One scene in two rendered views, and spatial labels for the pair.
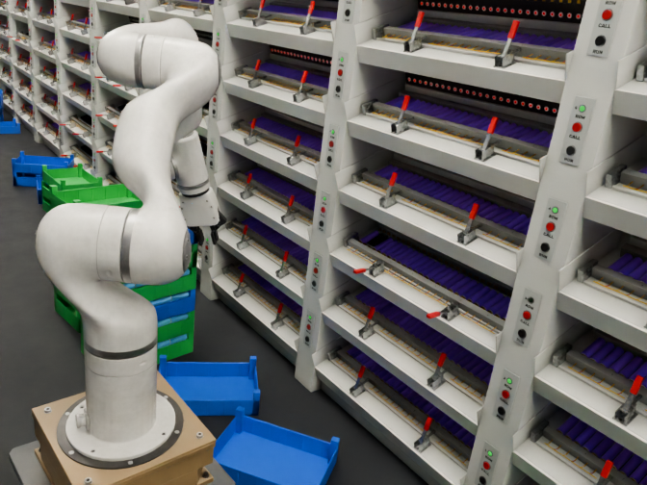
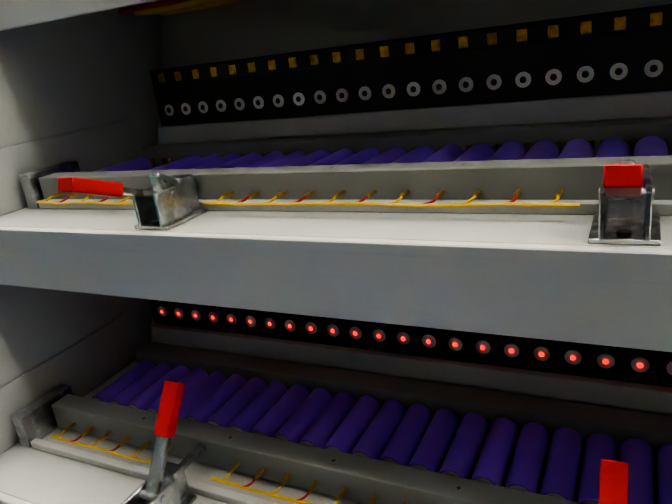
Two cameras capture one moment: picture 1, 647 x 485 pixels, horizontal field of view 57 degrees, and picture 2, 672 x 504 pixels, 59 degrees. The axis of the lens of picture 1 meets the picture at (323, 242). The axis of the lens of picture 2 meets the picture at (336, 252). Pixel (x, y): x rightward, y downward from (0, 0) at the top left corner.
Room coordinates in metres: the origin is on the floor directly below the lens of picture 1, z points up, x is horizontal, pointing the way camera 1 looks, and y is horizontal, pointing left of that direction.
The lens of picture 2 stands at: (1.10, -0.09, 0.48)
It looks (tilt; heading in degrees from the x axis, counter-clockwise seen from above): 1 degrees down; 336
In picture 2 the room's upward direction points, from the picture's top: 2 degrees clockwise
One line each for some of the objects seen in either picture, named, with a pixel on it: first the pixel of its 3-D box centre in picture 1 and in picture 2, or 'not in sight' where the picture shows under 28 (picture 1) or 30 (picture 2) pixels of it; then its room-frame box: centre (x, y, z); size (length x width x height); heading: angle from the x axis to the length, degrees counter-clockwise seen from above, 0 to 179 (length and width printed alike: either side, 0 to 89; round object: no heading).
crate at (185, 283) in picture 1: (139, 276); not in sight; (1.72, 0.57, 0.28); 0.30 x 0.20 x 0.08; 138
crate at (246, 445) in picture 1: (271, 455); not in sight; (1.26, 0.06, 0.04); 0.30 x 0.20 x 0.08; 74
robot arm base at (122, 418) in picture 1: (121, 383); not in sight; (0.89, 0.32, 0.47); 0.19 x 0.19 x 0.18
